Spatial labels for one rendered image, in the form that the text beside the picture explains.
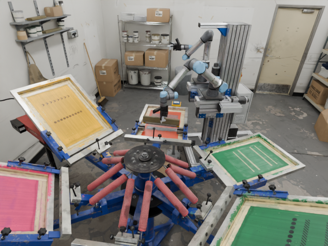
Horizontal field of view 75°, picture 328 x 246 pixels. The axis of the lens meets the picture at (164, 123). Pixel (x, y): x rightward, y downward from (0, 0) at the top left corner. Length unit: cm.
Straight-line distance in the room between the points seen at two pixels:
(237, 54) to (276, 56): 354
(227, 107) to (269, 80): 386
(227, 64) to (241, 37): 32
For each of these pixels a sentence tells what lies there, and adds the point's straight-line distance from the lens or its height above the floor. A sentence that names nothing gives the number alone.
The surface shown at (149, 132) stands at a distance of 242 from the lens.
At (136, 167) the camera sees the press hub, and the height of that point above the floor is 131.
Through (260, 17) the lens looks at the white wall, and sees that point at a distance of 588.
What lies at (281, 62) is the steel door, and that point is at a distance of 633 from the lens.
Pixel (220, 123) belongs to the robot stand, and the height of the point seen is 75.
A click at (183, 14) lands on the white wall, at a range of 568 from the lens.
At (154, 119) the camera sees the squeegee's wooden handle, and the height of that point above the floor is 112.
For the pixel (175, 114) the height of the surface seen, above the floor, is 96.
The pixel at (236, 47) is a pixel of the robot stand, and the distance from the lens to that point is 275.
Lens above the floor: 232
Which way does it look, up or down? 32 degrees down
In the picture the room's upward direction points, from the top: 2 degrees clockwise
